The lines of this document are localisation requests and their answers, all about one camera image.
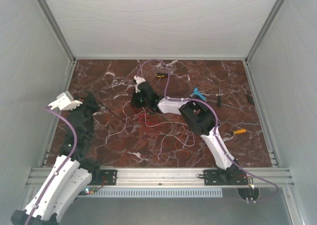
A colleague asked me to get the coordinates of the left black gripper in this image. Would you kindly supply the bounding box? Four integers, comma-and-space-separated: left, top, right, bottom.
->
68, 92, 102, 137

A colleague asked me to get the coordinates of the white wire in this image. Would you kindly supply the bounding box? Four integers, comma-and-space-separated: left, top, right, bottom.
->
105, 102, 196, 161

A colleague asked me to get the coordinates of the red wire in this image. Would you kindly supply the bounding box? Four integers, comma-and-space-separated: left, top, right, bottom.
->
132, 107, 159, 128

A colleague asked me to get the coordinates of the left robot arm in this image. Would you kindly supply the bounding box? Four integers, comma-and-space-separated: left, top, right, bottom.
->
10, 92, 102, 225

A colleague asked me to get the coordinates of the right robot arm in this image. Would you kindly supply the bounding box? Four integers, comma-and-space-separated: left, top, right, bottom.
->
131, 76, 248, 185

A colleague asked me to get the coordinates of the yellow black screwdriver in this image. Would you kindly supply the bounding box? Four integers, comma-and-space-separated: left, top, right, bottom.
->
156, 72, 178, 78

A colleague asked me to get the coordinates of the blue plastic tool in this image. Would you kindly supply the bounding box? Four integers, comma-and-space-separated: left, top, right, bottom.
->
192, 88, 206, 101

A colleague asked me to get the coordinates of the black screwdriver far right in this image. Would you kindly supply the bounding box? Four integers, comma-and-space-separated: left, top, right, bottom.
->
241, 87, 255, 105

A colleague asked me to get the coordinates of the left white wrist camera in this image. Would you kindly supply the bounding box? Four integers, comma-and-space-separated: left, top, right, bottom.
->
48, 91, 83, 111

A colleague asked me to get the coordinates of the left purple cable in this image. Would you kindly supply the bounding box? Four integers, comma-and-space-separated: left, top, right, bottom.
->
23, 107, 79, 225

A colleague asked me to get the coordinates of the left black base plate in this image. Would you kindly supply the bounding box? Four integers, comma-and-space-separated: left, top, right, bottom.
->
90, 169, 117, 186

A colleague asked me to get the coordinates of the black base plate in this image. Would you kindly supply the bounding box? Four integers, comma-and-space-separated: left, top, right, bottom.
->
90, 169, 117, 186
198, 169, 249, 186

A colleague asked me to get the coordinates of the black handle screwdriver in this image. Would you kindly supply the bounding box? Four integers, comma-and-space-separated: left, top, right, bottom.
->
217, 87, 222, 107

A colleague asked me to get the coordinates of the slotted grey cable duct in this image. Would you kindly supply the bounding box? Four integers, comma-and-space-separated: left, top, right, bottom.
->
78, 187, 223, 198

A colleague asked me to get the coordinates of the orange handle tool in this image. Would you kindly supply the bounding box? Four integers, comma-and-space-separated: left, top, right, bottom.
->
224, 129, 246, 136

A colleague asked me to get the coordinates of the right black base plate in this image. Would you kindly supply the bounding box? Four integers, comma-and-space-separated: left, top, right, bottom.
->
198, 169, 249, 186

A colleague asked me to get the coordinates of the aluminium front rail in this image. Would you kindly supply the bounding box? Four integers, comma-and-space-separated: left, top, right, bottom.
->
27, 167, 295, 186

